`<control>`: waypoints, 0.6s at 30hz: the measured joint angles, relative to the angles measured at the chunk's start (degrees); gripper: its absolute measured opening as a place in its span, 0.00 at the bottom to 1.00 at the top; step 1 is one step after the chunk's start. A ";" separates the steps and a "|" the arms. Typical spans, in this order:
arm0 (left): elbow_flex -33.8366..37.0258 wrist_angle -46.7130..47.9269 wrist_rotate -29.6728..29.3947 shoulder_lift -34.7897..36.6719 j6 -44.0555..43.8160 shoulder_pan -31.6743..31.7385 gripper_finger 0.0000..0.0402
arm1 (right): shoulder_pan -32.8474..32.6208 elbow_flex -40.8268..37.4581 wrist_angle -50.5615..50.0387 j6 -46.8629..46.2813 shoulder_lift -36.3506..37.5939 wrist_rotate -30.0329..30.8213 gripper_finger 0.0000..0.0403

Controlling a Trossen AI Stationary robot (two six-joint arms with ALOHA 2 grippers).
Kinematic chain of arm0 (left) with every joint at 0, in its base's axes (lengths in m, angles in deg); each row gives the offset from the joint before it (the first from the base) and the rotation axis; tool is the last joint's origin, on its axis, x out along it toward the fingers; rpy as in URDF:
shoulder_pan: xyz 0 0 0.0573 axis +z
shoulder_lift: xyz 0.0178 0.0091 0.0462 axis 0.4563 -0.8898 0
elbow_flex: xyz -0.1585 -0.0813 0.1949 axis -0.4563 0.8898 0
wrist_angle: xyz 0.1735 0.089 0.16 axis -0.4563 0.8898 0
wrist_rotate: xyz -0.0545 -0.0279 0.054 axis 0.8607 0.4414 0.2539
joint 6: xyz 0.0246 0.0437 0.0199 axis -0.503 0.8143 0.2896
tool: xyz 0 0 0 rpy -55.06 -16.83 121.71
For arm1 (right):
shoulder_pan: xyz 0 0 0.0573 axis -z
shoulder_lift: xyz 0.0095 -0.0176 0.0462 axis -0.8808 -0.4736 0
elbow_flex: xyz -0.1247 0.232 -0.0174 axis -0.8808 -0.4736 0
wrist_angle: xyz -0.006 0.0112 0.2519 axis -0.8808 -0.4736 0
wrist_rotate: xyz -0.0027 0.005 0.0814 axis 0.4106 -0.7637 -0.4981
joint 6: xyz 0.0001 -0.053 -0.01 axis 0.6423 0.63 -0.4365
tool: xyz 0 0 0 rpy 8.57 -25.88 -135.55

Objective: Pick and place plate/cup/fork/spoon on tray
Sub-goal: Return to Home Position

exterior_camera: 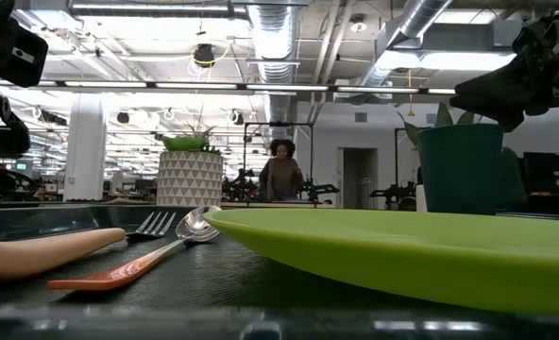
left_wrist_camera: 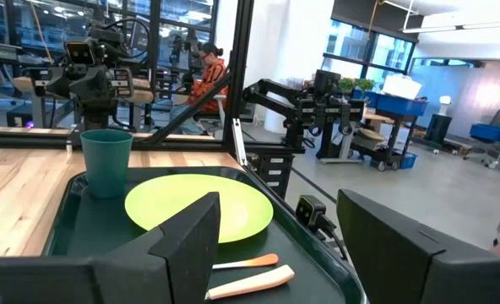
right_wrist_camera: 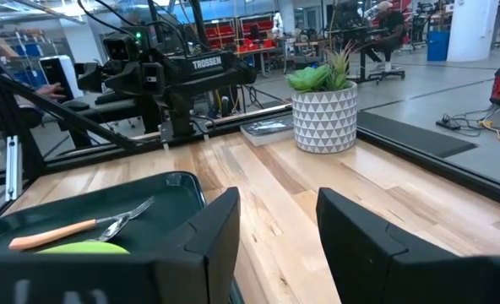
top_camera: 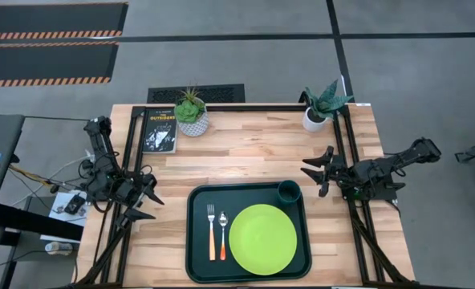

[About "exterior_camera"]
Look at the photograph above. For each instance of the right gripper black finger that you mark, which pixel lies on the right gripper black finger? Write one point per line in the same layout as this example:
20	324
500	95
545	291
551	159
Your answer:
512	120
492	92

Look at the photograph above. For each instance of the dark teal plastic cup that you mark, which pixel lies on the dark teal plastic cup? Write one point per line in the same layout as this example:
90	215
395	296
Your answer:
459	170

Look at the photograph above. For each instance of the lime green plate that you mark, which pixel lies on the lime green plate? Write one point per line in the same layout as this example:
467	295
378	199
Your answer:
402	250

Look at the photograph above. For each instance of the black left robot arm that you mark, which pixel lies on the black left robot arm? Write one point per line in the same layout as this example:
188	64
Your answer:
5	47

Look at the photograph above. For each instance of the black background robot arm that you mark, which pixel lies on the black background robot arm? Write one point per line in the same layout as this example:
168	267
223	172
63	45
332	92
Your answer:
317	190
393	193

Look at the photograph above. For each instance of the dark green plastic tray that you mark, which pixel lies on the dark green plastic tray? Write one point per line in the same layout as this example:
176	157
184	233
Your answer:
204	278

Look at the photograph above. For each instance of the green snake plant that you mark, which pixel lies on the green snake plant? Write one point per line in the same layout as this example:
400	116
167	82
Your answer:
442	115

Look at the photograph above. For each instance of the black monitor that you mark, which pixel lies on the black monitor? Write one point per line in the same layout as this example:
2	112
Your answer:
543	172

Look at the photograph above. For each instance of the plain white plant pot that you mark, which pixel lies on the plain white plant pot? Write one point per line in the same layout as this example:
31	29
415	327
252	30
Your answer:
420	198

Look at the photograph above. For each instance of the grey door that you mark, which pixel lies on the grey door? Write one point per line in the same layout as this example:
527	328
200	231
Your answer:
358	177

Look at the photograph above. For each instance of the black ceiling speaker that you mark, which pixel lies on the black ceiling speaker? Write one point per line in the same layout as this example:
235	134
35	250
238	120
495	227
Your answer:
204	56

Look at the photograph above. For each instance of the green succulent plant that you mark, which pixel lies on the green succulent plant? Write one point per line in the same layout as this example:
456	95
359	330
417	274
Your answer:
185	142

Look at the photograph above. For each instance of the white triangle-pattern planter pot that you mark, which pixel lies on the white triangle-pattern planter pot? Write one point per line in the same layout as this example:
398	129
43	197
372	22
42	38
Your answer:
190	179

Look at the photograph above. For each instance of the white building pillar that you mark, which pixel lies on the white building pillar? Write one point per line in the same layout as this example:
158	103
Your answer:
85	151

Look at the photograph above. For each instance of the silver round ventilation duct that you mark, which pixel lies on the silver round ventilation duct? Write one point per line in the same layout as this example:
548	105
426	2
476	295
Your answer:
275	42
414	23

